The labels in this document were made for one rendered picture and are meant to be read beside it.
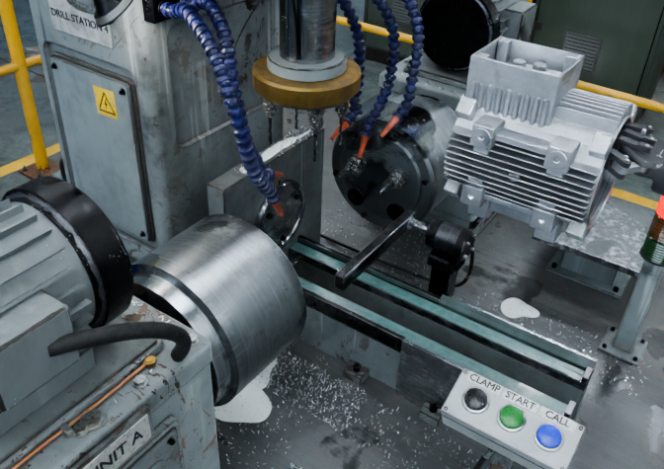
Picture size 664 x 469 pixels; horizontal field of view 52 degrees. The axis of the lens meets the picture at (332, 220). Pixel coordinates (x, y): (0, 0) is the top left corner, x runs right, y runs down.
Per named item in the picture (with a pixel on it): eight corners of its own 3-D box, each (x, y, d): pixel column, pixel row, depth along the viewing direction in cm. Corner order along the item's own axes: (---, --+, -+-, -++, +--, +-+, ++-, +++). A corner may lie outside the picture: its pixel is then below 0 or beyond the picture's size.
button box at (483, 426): (441, 423, 94) (439, 409, 90) (464, 380, 97) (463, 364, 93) (562, 488, 86) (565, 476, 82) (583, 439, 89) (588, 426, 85)
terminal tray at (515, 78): (461, 107, 92) (469, 55, 89) (492, 83, 100) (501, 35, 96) (547, 130, 87) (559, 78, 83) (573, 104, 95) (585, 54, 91)
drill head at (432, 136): (305, 223, 148) (308, 118, 134) (399, 152, 177) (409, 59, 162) (406, 267, 137) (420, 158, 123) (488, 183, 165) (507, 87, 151)
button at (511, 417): (495, 425, 88) (495, 420, 87) (505, 405, 90) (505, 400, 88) (517, 436, 87) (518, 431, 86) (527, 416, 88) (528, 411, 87)
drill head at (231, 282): (44, 423, 102) (6, 296, 88) (211, 295, 127) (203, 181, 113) (163, 512, 91) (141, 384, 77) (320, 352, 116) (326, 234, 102)
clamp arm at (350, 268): (402, 219, 136) (330, 285, 118) (404, 207, 134) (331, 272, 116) (418, 226, 134) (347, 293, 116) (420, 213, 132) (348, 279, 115)
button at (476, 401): (460, 407, 91) (459, 402, 89) (470, 388, 92) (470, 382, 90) (481, 418, 89) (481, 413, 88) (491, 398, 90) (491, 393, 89)
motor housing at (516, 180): (434, 214, 98) (452, 90, 88) (486, 164, 111) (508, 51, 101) (570, 265, 89) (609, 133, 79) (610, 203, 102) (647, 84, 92)
